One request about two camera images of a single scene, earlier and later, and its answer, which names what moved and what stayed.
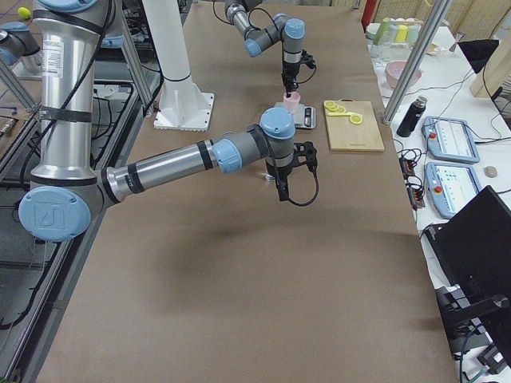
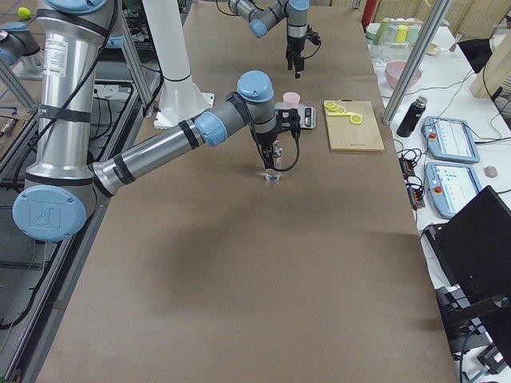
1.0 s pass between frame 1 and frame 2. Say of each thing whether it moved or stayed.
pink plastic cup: stayed
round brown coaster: stayed
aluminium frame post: stayed
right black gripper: moved
